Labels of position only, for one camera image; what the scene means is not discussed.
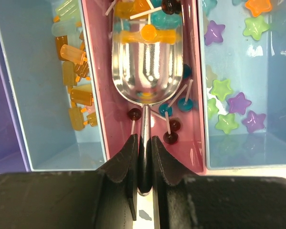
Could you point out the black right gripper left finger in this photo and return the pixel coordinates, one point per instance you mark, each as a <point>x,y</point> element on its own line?
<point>120,199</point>

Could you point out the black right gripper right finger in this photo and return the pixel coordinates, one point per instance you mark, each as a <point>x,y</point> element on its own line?
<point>170,204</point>

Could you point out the pink candy bin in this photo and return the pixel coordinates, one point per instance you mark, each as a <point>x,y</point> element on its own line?
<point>112,107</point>

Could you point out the silver metal scoop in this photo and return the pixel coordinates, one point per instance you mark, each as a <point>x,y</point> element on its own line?
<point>147,63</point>

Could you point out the purple candy bin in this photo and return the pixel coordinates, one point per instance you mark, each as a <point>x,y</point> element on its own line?
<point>12,150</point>

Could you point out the blue end candy bin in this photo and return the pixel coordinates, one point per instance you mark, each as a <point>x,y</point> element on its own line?
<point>243,64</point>

